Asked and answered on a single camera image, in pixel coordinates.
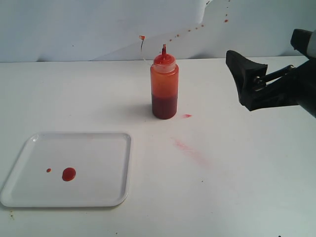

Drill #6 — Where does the red sauce squeeze bottle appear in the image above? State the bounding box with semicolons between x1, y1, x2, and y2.
150;44;179;119

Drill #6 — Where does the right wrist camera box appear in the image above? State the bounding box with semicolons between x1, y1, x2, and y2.
290;29;316;59

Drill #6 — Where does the white rectangular tray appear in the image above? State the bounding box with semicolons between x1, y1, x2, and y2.
0;132;132;208

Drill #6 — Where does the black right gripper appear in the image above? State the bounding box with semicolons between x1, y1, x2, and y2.
226;50;316;117

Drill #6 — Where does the red sauce blob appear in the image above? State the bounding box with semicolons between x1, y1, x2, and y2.
44;167;77;182

